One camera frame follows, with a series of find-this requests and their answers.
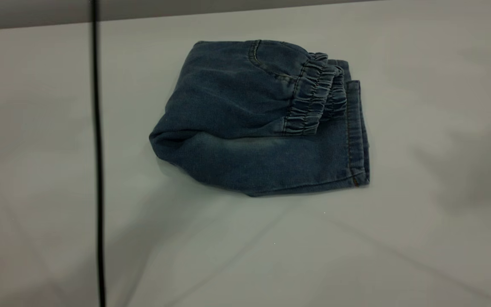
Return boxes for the blue denim shorts with print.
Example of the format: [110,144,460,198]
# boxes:
[149,39,370,197]

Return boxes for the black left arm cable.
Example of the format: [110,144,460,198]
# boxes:
[90,0,107,307]

